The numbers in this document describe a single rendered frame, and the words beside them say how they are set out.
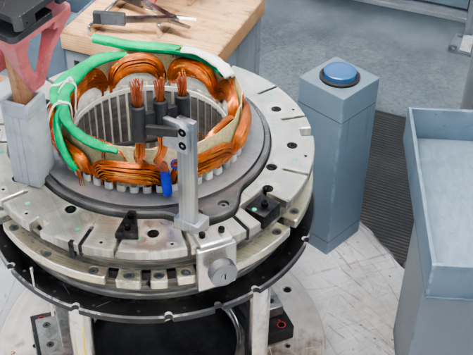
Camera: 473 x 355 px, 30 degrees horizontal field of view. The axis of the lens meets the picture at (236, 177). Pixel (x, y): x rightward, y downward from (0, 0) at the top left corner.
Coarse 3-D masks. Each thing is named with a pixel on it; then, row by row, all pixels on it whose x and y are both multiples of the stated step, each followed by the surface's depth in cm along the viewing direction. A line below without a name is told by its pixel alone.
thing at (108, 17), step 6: (96, 12) 106; (102, 12) 106; (108, 12) 106; (114, 12) 106; (120, 12) 106; (96, 18) 107; (102, 18) 107; (108, 18) 107; (114, 18) 106; (120, 18) 106; (102, 24) 107; (108, 24) 107; (114, 24) 107; (120, 24) 107
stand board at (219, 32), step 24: (96, 0) 115; (168, 0) 115; (216, 0) 116; (240, 0) 116; (264, 0) 116; (72, 24) 110; (144, 24) 110; (192, 24) 111; (216, 24) 111; (240, 24) 111; (72, 48) 109; (96, 48) 108; (216, 48) 106
